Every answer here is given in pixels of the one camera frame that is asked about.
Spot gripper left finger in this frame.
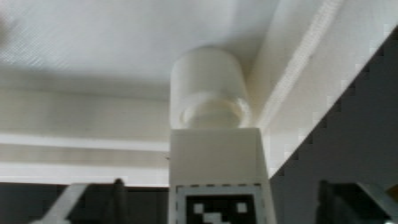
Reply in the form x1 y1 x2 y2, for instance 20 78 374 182
33 179 129 224

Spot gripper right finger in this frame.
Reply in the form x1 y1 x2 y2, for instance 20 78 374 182
317 181 398 224

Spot white table leg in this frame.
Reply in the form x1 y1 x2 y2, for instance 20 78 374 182
168 96 280 224

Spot white square table top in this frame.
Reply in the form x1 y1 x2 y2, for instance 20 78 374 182
0 0 398 186

